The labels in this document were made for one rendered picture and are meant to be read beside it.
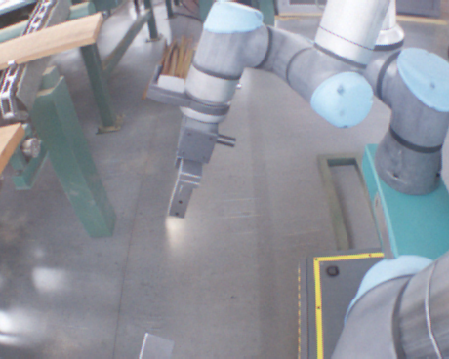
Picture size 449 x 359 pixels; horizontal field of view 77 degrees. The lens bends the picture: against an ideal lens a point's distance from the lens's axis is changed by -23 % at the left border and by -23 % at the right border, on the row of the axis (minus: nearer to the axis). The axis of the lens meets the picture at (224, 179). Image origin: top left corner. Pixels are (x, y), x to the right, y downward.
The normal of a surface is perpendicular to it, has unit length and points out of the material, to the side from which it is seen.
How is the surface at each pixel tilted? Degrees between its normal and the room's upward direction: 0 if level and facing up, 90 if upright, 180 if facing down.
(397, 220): 0
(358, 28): 80
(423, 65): 8
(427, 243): 0
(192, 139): 82
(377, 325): 69
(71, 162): 90
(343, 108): 90
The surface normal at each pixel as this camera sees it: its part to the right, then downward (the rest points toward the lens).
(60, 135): 0.00, 0.68
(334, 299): -0.10, -0.73
